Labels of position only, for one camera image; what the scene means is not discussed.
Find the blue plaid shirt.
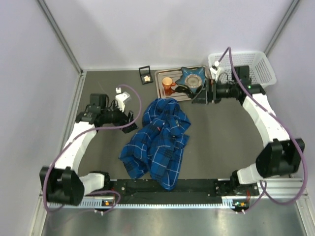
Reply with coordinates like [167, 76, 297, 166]
[119, 98, 191, 190]

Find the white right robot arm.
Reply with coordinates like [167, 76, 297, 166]
[206, 61, 305, 188]

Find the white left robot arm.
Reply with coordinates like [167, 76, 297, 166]
[39, 92, 137, 206]

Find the black brooch box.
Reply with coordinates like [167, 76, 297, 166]
[138, 65, 153, 85]

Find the blue star-shaped dish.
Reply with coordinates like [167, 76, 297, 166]
[175, 66, 209, 94]

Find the silver metal tray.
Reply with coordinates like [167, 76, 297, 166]
[154, 65, 217, 103]

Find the orange cup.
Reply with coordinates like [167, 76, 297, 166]
[162, 77, 176, 96]

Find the white plastic basket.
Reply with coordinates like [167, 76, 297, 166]
[208, 51, 277, 88]

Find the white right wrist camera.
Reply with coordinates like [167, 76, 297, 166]
[210, 60, 222, 81]

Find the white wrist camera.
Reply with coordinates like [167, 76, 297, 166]
[115, 87, 131, 112]
[210, 60, 222, 81]

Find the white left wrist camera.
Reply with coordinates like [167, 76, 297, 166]
[115, 87, 131, 112]

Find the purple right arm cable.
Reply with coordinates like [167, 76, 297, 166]
[216, 46, 309, 214]

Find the aluminium frame rail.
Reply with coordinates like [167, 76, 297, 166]
[39, 178, 308, 209]

